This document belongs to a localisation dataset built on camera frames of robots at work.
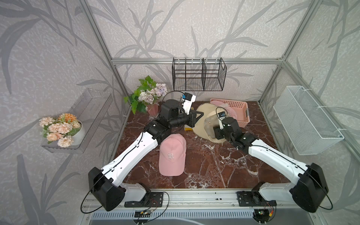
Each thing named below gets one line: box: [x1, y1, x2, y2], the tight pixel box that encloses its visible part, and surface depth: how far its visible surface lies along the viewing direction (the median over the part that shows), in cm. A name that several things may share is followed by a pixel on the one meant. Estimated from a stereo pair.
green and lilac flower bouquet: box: [123, 75, 168, 115], surface depth 86 cm
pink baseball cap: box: [158, 133, 187, 177], surface depth 86 cm
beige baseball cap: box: [192, 102, 227, 144], surface depth 70 cm
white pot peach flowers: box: [39, 112, 83, 148], surface depth 51 cm
